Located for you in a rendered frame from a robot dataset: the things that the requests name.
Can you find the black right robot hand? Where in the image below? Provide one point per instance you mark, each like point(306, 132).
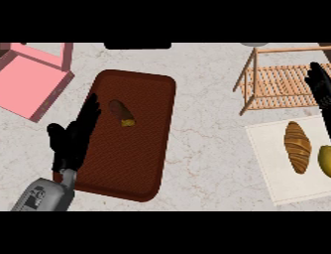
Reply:
point(330, 99)

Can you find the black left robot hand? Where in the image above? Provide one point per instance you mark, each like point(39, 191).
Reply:
point(71, 142)

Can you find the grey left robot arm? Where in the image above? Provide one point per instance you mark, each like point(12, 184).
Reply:
point(46, 195)

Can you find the wooden tiered shelf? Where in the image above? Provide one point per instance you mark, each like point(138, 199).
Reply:
point(281, 86)

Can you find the yellow lemon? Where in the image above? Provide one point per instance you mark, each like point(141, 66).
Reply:
point(328, 162)

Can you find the white placemat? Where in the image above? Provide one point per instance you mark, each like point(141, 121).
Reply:
point(290, 165)

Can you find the brown rectangular tray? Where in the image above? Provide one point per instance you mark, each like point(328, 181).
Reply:
point(127, 132)

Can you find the brown sweet potato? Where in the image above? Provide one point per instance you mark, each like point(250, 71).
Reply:
point(121, 113)

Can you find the brown croissant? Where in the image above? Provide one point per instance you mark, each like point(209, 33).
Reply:
point(297, 147)

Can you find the pink open box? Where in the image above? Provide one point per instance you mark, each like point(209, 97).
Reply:
point(24, 82)

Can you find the grey round object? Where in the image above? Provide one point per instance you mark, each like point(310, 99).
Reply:
point(254, 44)

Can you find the black appliance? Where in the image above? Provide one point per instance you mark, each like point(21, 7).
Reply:
point(138, 45)

